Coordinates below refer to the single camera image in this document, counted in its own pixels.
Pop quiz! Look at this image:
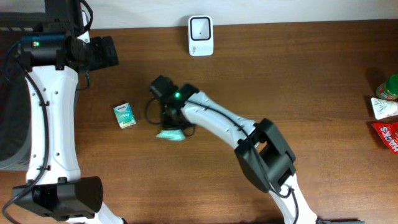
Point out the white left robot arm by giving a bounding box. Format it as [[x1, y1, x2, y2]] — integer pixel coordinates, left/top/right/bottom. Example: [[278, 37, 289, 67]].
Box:
[[10, 1, 124, 223]]

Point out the white cream tube gold cap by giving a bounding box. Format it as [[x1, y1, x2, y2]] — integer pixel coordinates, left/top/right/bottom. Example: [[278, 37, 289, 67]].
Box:
[[371, 98, 397, 119]]

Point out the white barcode scanner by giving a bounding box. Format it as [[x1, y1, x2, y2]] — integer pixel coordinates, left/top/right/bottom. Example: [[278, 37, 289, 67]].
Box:
[[188, 15, 214, 57]]

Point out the dark grey plastic basket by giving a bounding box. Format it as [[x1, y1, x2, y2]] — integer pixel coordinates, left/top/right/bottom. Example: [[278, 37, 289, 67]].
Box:
[[1, 12, 45, 171]]

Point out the green lid jar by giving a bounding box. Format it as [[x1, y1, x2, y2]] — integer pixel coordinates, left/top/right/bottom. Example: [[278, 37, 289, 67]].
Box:
[[376, 74, 397, 101]]

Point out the teal wet wipes pack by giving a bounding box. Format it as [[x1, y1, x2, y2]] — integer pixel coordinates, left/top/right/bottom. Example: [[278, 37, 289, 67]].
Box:
[[156, 129, 186, 141]]

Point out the red candy bag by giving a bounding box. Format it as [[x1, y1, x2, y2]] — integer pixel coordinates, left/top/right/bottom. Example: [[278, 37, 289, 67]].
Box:
[[371, 122, 398, 154]]

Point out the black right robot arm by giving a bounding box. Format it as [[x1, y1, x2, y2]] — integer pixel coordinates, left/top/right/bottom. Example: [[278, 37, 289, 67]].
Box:
[[150, 76, 321, 223]]

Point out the small teal tissue pack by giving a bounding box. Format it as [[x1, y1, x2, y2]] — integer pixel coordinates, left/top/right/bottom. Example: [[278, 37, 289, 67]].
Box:
[[113, 103, 136, 129]]

